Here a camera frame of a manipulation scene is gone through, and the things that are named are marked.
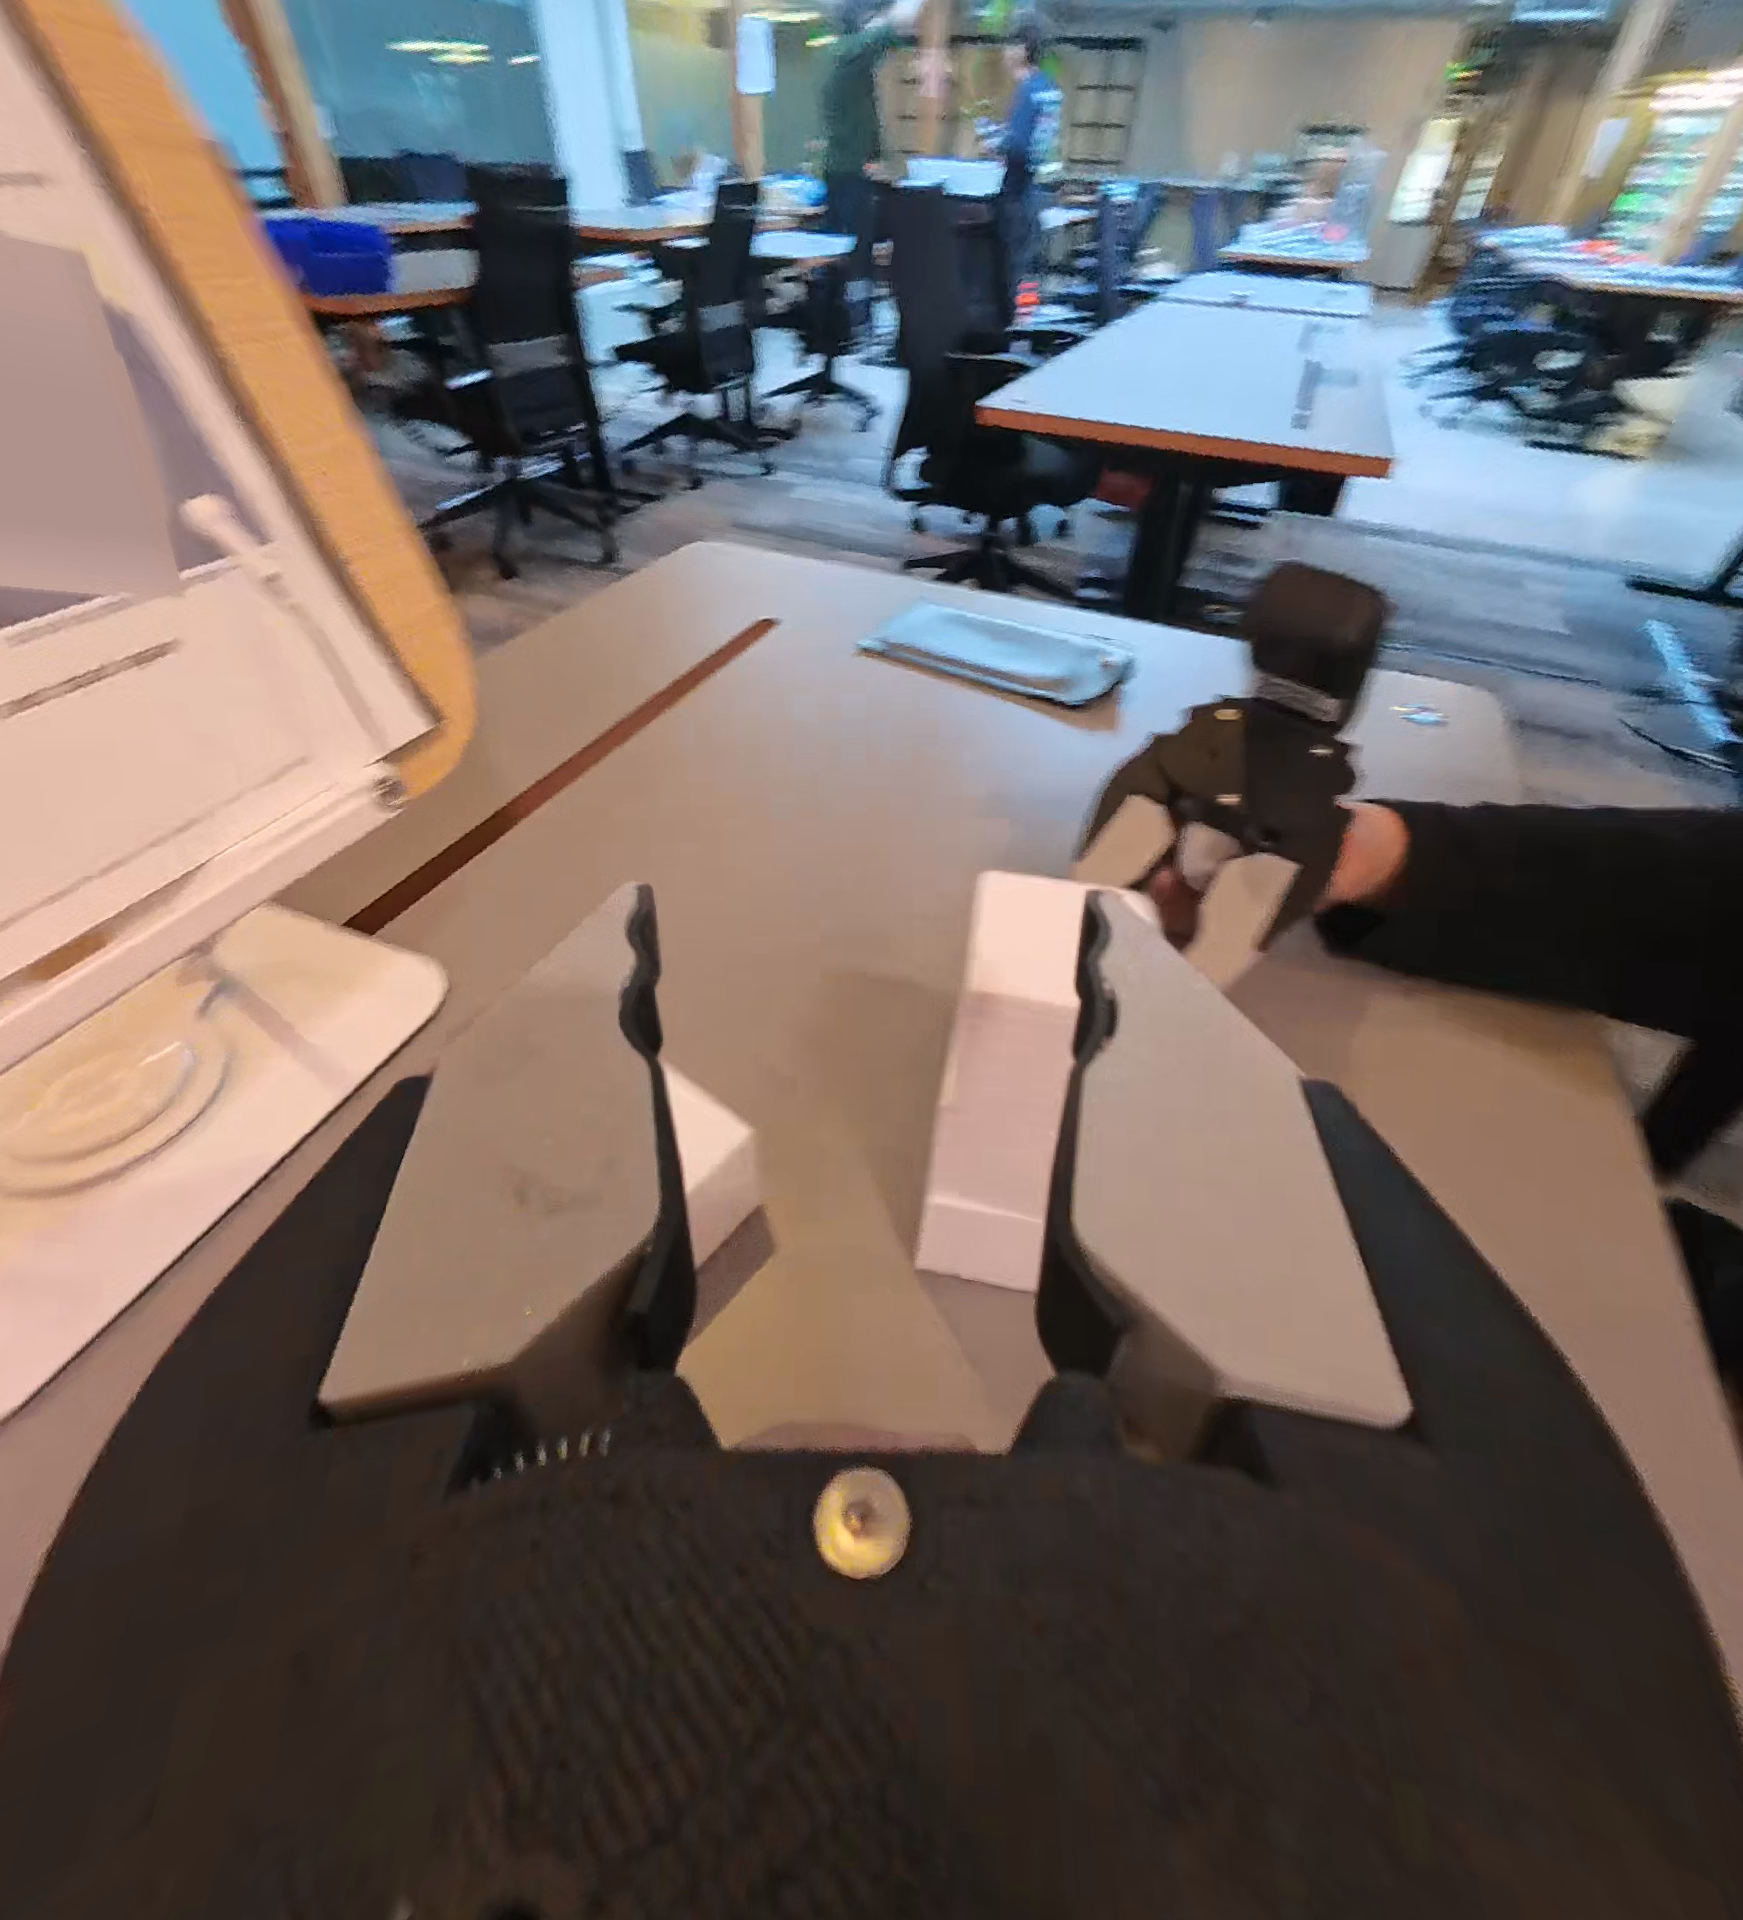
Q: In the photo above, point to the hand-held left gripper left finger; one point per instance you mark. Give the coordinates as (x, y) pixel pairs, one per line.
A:
(526, 1199)

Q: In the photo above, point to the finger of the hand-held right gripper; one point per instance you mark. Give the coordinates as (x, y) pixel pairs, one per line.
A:
(1129, 848)
(1249, 908)

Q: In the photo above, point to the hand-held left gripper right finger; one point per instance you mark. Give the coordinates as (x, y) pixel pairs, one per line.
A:
(1216, 1217)

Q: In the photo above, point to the person's right forearm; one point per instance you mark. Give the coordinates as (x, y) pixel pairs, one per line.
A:
(1605, 901)

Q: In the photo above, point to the person's right hand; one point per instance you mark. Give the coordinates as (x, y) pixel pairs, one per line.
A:
(1368, 856)

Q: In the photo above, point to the grey flat pouch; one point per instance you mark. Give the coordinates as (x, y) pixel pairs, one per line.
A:
(990, 654)

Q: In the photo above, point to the wood-edged background desk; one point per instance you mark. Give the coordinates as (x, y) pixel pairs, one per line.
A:
(1186, 383)

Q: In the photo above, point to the black office chair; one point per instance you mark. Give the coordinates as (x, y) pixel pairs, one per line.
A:
(706, 346)
(960, 391)
(526, 377)

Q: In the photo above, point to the white wooden document stand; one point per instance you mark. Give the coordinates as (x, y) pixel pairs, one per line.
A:
(285, 346)

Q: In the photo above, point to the printed instruction sheet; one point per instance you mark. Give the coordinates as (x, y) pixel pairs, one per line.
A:
(0, 449)

